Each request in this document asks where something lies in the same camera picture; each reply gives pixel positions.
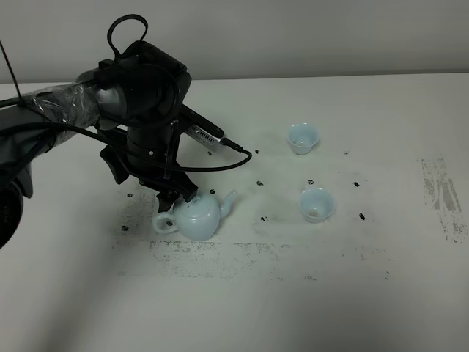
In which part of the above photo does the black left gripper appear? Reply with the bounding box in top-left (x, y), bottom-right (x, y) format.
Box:
top-left (100, 117), bottom-right (198, 213)

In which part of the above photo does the light blue porcelain teapot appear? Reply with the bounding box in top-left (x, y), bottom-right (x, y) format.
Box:
top-left (152, 190), bottom-right (239, 241)

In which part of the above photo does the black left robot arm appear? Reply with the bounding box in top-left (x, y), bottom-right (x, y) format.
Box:
top-left (1, 40), bottom-right (197, 243)

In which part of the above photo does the black zip tie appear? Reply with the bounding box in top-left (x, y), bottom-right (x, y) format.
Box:
top-left (0, 41), bottom-right (23, 101)

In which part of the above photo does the far light blue teacup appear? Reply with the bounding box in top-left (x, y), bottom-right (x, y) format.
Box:
top-left (286, 123), bottom-right (320, 155)

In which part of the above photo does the light blue teacup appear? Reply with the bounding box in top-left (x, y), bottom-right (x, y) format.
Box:
top-left (286, 123), bottom-right (320, 155)
top-left (298, 188), bottom-right (336, 223)

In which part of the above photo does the near light blue teacup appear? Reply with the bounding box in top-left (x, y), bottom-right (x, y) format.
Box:
top-left (298, 188), bottom-right (336, 223)

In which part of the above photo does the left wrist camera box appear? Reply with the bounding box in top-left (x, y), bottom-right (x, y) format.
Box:
top-left (180, 105), bottom-right (226, 153)

